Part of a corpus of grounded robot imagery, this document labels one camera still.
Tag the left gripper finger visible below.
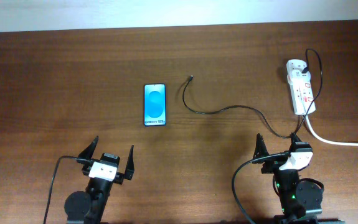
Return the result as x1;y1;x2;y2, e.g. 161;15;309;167
124;145;134;180
77;136;99;162

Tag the blue screen Galaxy smartphone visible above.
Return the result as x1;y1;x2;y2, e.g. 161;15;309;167
144;83;166;126

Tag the black USB charging cable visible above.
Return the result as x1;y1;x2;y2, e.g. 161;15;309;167
182;48;324;139

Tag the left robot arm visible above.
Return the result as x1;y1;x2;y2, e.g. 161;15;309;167
64;138;134;224

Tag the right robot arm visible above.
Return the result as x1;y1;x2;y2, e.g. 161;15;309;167
253;134;324;223

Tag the white power strip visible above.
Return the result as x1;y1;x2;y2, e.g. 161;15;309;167
286;59;316;116

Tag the left black camera cable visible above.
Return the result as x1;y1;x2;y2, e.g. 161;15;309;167
43;155;94;224

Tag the black camera cable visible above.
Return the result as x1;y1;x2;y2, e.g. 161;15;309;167
43;155;94;224
231;151;291;224

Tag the right black camera cable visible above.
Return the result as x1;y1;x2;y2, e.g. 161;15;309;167
231;151;291;224

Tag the white power strip cord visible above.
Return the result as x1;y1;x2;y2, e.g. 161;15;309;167
304;114;358;149

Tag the white USB wall charger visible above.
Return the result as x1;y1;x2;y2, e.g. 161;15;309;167
287;69;311;85

